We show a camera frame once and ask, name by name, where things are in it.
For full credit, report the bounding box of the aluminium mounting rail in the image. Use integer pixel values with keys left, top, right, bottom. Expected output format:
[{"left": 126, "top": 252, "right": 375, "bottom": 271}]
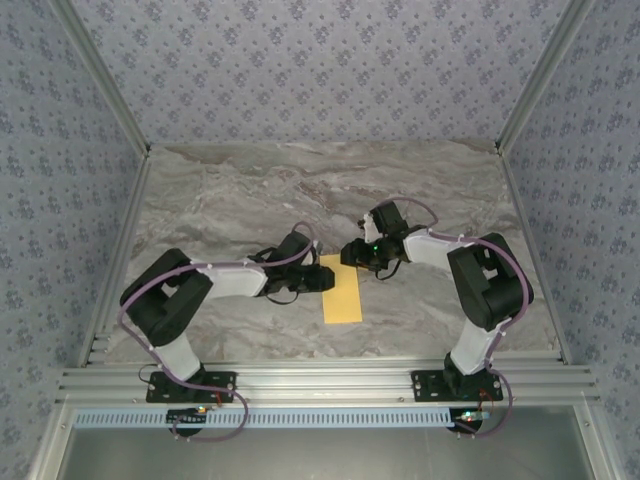
[{"left": 55, "top": 363, "right": 601, "bottom": 405}]

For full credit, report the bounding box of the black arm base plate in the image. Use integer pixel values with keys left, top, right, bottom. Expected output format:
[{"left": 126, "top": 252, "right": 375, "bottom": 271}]
[
  {"left": 409, "top": 368, "right": 505, "bottom": 404},
  {"left": 145, "top": 371, "right": 238, "bottom": 404}
]

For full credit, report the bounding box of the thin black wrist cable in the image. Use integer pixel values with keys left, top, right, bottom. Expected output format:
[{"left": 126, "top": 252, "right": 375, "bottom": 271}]
[
  {"left": 263, "top": 289, "right": 304, "bottom": 306},
  {"left": 372, "top": 257, "right": 401, "bottom": 281}
]

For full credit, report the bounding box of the yellow paper sheet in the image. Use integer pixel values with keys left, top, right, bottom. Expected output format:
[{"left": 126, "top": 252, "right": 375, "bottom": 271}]
[{"left": 319, "top": 253, "right": 364, "bottom": 325}]

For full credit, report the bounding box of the aluminium frame post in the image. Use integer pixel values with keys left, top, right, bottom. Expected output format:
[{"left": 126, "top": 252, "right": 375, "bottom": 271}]
[
  {"left": 49, "top": 0, "right": 152, "bottom": 156},
  {"left": 494, "top": 0, "right": 599, "bottom": 154}
]

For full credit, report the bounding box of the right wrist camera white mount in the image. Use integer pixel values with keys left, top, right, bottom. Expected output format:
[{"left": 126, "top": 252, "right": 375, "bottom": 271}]
[{"left": 360, "top": 212, "right": 382, "bottom": 242}]

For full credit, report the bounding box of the aluminium table side rail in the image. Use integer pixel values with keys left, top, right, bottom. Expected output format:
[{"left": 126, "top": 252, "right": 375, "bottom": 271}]
[
  {"left": 77, "top": 149, "right": 154, "bottom": 369},
  {"left": 499, "top": 149, "right": 572, "bottom": 366}
]

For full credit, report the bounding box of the light blue slotted cable duct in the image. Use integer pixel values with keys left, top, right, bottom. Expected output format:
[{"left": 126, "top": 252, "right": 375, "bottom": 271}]
[{"left": 73, "top": 407, "right": 457, "bottom": 430}]

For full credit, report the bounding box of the small circuit board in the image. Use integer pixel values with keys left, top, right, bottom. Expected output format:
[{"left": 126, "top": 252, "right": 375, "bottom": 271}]
[
  {"left": 452, "top": 407, "right": 495, "bottom": 424},
  {"left": 166, "top": 406, "right": 209, "bottom": 427}
]

